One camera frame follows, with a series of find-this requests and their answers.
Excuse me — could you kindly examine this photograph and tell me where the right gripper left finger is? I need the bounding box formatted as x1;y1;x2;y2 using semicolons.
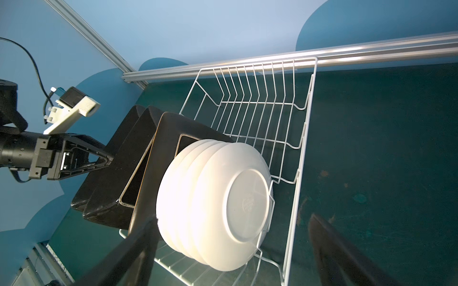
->
74;215;159;286

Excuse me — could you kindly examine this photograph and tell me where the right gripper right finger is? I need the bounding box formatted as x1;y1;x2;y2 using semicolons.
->
308;213;397;286

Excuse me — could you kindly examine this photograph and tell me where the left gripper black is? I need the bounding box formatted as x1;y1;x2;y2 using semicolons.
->
29;133;114;180

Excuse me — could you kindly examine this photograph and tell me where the black square floral plate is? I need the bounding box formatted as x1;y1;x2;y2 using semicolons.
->
71;105;146;212
82;106;163;230

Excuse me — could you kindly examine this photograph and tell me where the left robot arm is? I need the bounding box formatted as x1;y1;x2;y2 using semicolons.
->
1;80;114;183

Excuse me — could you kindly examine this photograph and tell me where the white round plate leftmost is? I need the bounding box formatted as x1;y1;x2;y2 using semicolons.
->
156;139;218;252

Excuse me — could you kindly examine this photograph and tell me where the white round plate rightmost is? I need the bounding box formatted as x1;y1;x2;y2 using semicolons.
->
189;143;271;272

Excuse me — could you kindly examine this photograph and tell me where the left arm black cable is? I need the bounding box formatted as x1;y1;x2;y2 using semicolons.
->
0;36;54;126

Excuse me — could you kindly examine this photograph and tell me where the front aluminium rail bed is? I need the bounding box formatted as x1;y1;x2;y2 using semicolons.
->
11;243;75;286

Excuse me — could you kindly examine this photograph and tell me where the left aluminium frame post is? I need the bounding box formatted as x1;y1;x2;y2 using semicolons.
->
45;0;136;73

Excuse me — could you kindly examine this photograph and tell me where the white wire dish rack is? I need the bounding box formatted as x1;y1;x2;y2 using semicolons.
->
150;58;317;286

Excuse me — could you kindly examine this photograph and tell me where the aluminium rear frame rail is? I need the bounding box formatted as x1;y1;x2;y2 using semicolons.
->
122;32;458;83

